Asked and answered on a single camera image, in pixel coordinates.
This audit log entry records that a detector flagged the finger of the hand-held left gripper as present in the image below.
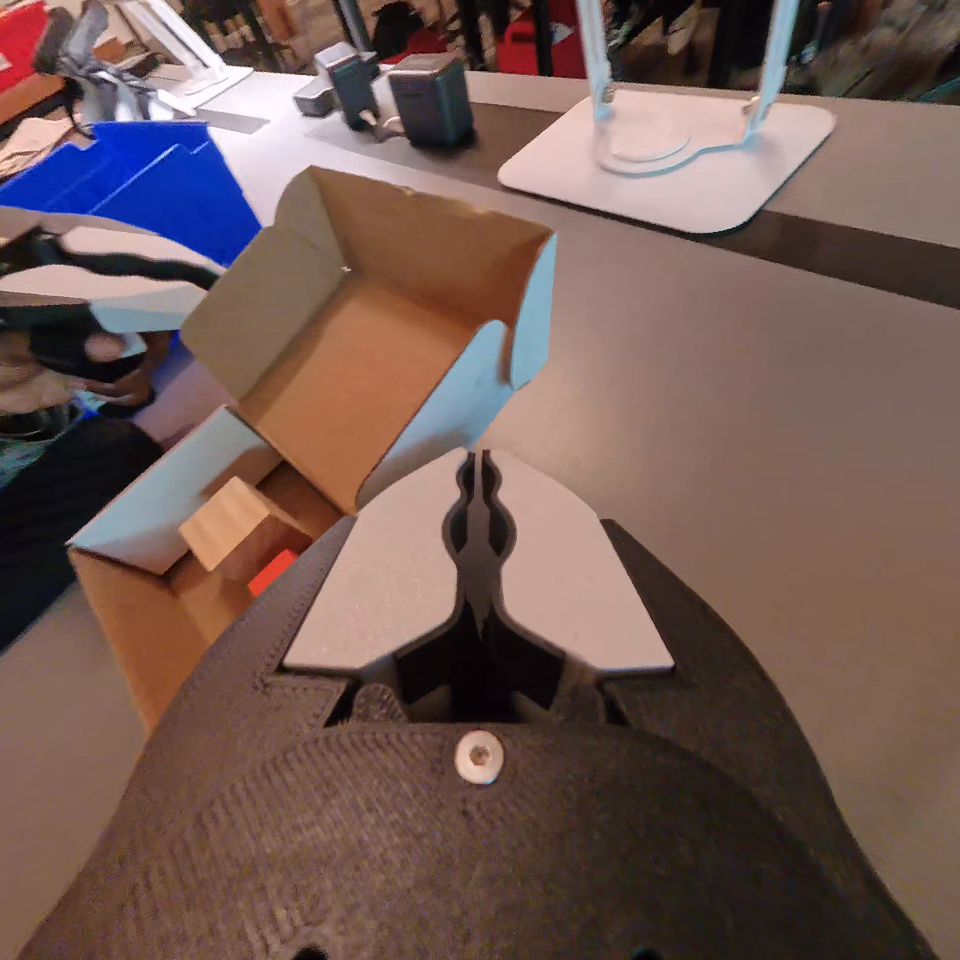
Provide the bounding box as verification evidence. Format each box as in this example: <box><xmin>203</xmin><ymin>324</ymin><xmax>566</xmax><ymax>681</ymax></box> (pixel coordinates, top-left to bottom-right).
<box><xmin>0</xmin><ymin>210</ymin><xmax>228</xmax><ymax>290</ymax></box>
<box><xmin>0</xmin><ymin>262</ymin><xmax>219</xmax><ymax>336</ymax></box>

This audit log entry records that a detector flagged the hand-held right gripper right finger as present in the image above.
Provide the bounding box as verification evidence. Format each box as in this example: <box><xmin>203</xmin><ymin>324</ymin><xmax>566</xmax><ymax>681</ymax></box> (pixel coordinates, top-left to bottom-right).
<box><xmin>480</xmin><ymin>448</ymin><xmax>676</xmax><ymax>672</ymax></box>

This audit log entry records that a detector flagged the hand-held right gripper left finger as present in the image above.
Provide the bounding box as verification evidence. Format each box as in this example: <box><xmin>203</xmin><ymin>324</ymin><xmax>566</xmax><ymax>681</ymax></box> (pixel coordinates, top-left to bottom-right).
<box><xmin>283</xmin><ymin>447</ymin><xmax>481</xmax><ymax>674</ymax></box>

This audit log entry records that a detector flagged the red block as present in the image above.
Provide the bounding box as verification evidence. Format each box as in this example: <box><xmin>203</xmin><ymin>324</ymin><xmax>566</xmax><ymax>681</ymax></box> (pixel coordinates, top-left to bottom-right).
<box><xmin>247</xmin><ymin>549</ymin><xmax>303</xmax><ymax>599</ymax></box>

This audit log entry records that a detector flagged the wooden block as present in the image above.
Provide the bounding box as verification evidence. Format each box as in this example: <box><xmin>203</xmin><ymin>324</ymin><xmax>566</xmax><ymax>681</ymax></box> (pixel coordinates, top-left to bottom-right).
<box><xmin>178</xmin><ymin>476</ymin><xmax>316</xmax><ymax>586</ymax></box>

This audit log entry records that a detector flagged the white cardboard box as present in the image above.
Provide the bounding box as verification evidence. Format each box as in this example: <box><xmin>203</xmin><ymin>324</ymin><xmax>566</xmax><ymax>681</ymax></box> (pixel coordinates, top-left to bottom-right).
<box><xmin>67</xmin><ymin>166</ymin><xmax>558</xmax><ymax>740</ymax></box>

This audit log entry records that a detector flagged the person's left hand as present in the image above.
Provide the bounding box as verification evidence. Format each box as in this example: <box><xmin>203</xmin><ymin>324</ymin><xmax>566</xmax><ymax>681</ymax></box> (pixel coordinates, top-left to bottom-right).
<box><xmin>82</xmin><ymin>330</ymin><xmax>160</xmax><ymax>420</ymax></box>

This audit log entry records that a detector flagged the blue plastic bin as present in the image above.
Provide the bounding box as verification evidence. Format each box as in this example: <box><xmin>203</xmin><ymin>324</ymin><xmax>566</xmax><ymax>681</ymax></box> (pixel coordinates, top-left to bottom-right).
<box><xmin>0</xmin><ymin>120</ymin><xmax>264</xmax><ymax>267</ymax></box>

